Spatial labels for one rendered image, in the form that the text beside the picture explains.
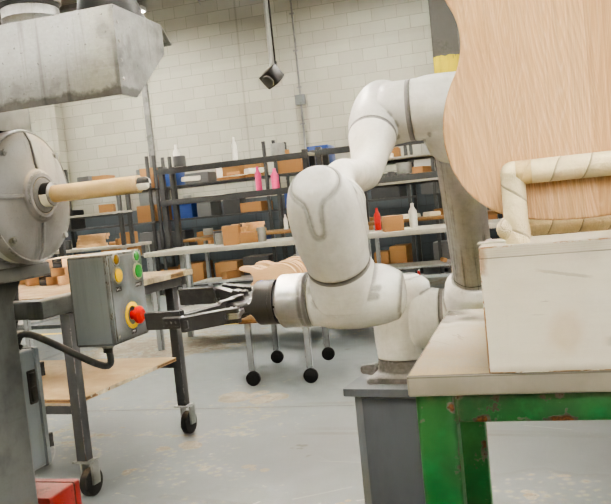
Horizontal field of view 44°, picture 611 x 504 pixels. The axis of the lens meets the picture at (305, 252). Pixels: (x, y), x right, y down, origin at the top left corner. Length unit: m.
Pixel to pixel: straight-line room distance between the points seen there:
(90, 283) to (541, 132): 1.03
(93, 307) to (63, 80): 0.58
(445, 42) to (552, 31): 7.19
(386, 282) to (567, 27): 0.44
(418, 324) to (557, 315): 0.95
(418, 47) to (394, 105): 10.94
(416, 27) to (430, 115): 11.02
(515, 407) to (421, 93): 0.75
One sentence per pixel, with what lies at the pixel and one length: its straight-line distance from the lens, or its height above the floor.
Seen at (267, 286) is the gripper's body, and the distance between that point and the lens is 1.26.
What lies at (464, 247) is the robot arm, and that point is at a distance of 1.82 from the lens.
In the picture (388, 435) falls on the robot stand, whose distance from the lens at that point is 2.01.
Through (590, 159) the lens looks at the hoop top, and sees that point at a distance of 1.05.
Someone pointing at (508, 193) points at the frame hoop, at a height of 1.17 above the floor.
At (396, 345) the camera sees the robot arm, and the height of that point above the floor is 0.80.
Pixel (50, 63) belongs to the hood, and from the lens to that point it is 1.34.
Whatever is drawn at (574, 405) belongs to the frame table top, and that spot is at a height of 0.88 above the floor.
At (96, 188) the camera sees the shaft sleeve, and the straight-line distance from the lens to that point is 1.45.
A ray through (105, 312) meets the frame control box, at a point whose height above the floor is 0.99.
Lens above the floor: 1.18
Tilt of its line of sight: 3 degrees down
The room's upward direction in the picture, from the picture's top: 6 degrees counter-clockwise
